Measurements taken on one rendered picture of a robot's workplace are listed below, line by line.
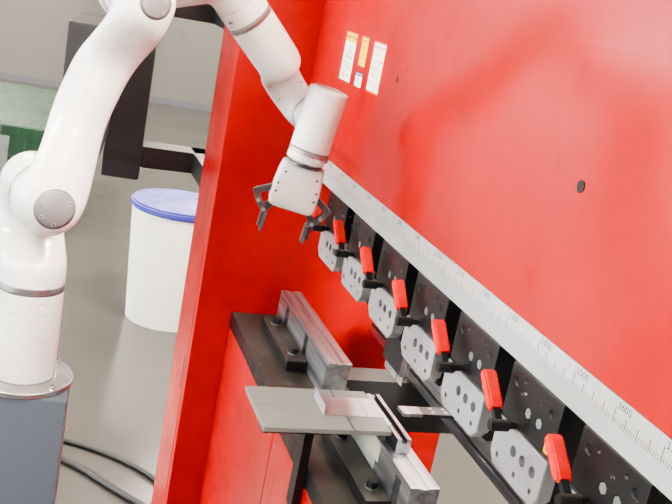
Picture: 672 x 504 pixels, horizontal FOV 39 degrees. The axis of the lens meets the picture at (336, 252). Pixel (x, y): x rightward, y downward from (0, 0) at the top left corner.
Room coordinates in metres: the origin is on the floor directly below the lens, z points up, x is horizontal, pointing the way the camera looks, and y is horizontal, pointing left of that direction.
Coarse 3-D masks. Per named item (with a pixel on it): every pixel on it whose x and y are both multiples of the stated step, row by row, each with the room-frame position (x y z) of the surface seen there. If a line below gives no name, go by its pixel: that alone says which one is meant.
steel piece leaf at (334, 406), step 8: (320, 400) 1.77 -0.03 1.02; (328, 400) 1.81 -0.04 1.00; (336, 400) 1.81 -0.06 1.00; (344, 400) 1.82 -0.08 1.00; (352, 400) 1.83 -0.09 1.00; (320, 408) 1.76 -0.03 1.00; (328, 408) 1.77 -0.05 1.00; (336, 408) 1.77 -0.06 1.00; (344, 408) 1.78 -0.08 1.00; (352, 408) 1.79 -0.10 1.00; (360, 408) 1.80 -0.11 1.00; (352, 416) 1.75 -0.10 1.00; (360, 416) 1.76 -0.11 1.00
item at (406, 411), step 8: (400, 408) 1.83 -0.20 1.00; (408, 408) 1.84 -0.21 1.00; (416, 408) 1.85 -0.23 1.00; (424, 408) 1.85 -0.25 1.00; (432, 408) 1.86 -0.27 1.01; (440, 408) 1.87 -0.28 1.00; (408, 416) 1.81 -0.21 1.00; (416, 416) 1.82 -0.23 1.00; (424, 416) 1.82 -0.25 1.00; (432, 416) 1.83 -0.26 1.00; (440, 416) 1.84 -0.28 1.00; (448, 416) 1.84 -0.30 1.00
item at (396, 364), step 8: (392, 344) 1.82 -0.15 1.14; (400, 344) 1.79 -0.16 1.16; (384, 352) 1.85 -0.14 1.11; (392, 352) 1.81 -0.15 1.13; (400, 352) 1.78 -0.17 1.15; (392, 360) 1.81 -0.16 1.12; (400, 360) 1.77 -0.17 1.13; (392, 368) 1.82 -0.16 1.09; (400, 368) 1.76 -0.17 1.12; (408, 368) 1.77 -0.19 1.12; (400, 376) 1.76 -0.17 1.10; (400, 384) 1.77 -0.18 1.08
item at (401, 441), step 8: (376, 400) 1.88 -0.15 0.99; (384, 408) 1.83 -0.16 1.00; (392, 416) 1.79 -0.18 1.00; (392, 424) 1.78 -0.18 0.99; (400, 424) 1.76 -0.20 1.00; (392, 432) 1.72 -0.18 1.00; (400, 432) 1.74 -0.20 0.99; (392, 440) 1.72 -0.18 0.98; (400, 440) 1.70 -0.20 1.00; (408, 440) 1.70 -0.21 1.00; (392, 448) 1.71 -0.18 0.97; (400, 448) 1.70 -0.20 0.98; (408, 448) 1.70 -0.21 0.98
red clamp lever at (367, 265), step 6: (360, 252) 1.89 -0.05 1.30; (366, 252) 1.88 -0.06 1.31; (366, 258) 1.87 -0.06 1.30; (372, 258) 1.88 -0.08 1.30; (366, 264) 1.86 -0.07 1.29; (372, 264) 1.87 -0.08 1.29; (366, 270) 1.85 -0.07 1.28; (372, 270) 1.86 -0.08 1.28; (366, 276) 1.85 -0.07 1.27; (366, 282) 1.83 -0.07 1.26; (372, 282) 1.83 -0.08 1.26; (372, 288) 1.83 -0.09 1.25
